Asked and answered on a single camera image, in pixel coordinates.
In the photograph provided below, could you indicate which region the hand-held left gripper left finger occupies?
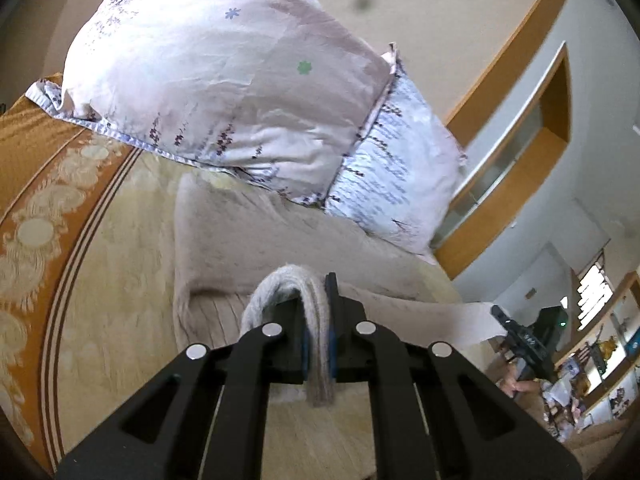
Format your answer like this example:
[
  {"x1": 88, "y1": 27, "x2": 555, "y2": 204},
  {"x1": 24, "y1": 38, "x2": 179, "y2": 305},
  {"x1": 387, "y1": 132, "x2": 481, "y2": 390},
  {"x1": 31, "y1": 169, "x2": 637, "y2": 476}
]
[{"x1": 57, "y1": 302, "x2": 309, "y2": 480}]

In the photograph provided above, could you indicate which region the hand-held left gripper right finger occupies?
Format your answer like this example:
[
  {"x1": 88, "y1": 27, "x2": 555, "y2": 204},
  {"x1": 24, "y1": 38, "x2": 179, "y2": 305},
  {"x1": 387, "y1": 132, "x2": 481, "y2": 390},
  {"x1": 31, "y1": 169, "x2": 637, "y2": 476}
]
[{"x1": 324, "y1": 273, "x2": 584, "y2": 480}]

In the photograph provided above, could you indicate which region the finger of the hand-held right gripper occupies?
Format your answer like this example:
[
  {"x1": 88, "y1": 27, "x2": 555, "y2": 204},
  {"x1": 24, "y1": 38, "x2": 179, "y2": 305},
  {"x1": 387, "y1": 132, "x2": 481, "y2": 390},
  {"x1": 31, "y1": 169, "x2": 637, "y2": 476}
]
[{"x1": 491, "y1": 304, "x2": 517, "y2": 333}]

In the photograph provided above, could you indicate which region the beige towel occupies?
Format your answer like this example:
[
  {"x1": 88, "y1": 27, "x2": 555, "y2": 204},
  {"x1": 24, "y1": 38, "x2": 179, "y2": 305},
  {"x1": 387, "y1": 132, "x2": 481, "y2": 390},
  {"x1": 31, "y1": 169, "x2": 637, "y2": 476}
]
[{"x1": 172, "y1": 172, "x2": 466, "y2": 409}]

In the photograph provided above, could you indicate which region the person's right hand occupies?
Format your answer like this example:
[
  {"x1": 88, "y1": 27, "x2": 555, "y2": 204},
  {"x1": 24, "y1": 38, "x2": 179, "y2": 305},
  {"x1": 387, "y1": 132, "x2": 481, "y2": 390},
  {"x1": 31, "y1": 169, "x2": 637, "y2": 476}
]
[{"x1": 499, "y1": 362, "x2": 545, "y2": 402}]

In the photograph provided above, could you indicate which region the white cloth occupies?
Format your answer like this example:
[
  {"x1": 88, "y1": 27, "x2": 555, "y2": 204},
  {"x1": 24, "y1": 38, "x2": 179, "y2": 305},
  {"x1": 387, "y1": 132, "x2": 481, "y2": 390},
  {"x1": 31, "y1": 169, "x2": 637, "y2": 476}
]
[{"x1": 440, "y1": 304, "x2": 507, "y2": 347}]

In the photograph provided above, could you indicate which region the cluttered wooden shelf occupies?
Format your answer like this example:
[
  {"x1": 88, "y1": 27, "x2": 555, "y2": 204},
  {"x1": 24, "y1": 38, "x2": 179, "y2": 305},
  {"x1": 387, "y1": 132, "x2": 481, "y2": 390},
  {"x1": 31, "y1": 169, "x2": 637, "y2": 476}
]
[{"x1": 542, "y1": 271, "x2": 640, "y2": 443}]

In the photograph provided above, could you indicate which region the bright window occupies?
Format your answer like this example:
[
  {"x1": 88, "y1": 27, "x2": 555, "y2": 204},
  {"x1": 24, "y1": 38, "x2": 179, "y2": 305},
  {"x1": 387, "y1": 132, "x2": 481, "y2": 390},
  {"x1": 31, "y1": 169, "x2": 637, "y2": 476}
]
[{"x1": 576, "y1": 264, "x2": 615, "y2": 332}]

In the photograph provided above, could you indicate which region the small white floral pillow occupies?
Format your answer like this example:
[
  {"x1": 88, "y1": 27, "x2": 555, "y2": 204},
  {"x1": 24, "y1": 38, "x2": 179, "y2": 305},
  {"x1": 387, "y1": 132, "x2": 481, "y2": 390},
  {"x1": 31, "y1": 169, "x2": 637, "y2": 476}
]
[{"x1": 324, "y1": 42, "x2": 468, "y2": 257}]

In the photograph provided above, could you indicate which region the orange patterned bed sheet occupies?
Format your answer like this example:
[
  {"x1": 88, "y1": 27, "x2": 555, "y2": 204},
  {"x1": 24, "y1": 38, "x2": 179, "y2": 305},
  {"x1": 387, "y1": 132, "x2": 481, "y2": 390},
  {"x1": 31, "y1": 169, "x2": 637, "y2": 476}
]
[{"x1": 0, "y1": 75, "x2": 501, "y2": 480}]

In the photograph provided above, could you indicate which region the large pink floral pillow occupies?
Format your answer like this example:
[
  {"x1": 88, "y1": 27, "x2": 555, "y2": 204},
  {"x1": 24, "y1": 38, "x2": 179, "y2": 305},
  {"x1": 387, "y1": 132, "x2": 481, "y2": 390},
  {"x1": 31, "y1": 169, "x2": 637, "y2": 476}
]
[{"x1": 25, "y1": 0, "x2": 401, "y2": 207}]

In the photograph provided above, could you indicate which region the wooden wall niche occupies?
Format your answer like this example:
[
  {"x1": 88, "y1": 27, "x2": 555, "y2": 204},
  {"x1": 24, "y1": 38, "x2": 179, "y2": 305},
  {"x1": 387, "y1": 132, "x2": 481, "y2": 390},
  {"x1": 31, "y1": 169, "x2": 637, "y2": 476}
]
[{"x1": 431, "y1": 41, "x2": 572, "y2": 281}]

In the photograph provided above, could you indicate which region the wooden wall trim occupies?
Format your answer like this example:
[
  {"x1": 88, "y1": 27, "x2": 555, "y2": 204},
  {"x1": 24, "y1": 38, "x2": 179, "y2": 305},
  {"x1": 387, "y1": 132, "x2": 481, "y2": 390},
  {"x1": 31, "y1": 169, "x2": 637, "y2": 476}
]
[{"x1": 444, "y1": 0, "x2": 577, "y2": 132}]

